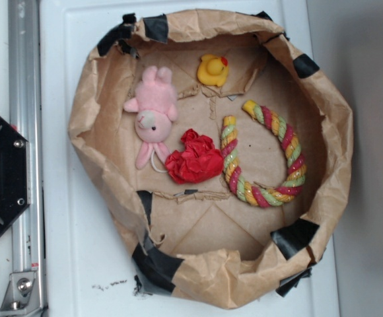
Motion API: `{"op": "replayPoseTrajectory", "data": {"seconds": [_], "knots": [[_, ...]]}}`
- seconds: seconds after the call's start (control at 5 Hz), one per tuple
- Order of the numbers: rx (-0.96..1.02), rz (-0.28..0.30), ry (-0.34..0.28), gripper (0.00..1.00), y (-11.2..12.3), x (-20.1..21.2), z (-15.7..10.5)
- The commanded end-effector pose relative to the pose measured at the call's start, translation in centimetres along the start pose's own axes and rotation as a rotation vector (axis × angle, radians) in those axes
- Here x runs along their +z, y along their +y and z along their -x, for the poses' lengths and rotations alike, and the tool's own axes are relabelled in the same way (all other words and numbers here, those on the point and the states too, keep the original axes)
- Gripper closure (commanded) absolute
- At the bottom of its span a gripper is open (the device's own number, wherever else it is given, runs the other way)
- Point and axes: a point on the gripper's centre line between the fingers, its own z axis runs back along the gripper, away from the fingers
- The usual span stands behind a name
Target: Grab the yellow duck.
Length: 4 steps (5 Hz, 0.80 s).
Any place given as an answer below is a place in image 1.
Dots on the white tray platform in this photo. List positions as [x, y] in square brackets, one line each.
[89, 270]

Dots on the aluminium extrusion rail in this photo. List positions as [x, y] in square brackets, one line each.
[28, 233]

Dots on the multicolour twisted rope toy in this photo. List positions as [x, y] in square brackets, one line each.
[254, 194]

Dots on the pink plush bunny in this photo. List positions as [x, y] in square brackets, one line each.
[155, 106]

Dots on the yellow rubber duck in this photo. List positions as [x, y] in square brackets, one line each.
[213, 70]

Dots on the red crumpled paper ball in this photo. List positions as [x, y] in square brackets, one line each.
[199, 161]

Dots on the brown paper bag bin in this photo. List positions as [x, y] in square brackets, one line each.
[199, 241]

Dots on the metal corner bracket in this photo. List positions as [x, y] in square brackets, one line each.
[22, 295]

